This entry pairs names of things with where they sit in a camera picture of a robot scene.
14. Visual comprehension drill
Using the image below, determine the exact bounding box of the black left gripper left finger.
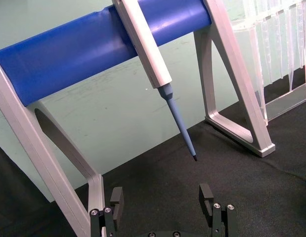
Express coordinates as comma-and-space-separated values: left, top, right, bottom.
89, 187, 125, 237

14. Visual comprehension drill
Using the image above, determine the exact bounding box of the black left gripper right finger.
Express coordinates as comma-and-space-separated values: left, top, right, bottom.
199, 184, 237, 237

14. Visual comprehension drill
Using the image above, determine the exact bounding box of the black table cloth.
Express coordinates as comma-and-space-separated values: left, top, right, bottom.
0, 97, 306, 237

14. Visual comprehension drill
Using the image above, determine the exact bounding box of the grey stand with blue bar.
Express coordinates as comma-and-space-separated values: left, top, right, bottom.
0, 0, 276, 237

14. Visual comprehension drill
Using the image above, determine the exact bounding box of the grey pipette with blue tip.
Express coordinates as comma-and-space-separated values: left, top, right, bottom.
112, 0, 198, 162

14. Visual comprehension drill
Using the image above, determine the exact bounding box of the clear acrylic rack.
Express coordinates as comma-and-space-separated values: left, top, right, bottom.
221, 0, 306, 126

